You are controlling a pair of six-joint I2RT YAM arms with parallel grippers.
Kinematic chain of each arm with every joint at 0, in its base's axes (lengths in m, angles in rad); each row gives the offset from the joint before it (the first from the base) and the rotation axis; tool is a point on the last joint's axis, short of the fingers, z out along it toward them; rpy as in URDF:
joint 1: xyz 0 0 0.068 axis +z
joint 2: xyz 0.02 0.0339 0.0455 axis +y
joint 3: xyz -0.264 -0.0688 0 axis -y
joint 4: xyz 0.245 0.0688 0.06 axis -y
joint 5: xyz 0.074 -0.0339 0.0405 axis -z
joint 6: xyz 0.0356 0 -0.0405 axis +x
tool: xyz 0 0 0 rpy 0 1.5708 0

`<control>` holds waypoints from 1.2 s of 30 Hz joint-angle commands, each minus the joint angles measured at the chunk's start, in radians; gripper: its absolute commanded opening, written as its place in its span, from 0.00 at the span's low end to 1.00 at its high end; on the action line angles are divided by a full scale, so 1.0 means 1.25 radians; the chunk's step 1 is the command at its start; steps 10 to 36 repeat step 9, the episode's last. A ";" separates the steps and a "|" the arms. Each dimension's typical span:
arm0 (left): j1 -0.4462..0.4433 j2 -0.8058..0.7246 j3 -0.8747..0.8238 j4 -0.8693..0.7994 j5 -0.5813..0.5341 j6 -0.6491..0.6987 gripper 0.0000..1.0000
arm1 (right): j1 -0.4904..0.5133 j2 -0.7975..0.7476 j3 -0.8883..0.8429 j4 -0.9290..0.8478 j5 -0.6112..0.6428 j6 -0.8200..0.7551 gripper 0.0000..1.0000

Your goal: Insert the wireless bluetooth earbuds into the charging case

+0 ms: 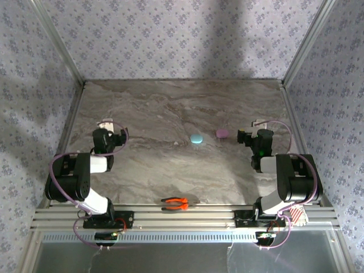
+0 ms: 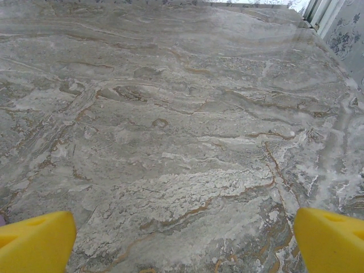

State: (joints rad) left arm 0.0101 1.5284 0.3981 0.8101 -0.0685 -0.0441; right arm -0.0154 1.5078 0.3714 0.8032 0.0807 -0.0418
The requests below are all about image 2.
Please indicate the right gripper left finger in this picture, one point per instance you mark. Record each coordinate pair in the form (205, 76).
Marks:
(34, 244)

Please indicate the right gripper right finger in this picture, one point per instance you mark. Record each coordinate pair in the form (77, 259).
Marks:
(332, 244)

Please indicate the aluminium frame post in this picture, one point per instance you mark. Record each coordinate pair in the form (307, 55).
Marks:
(318, 14)

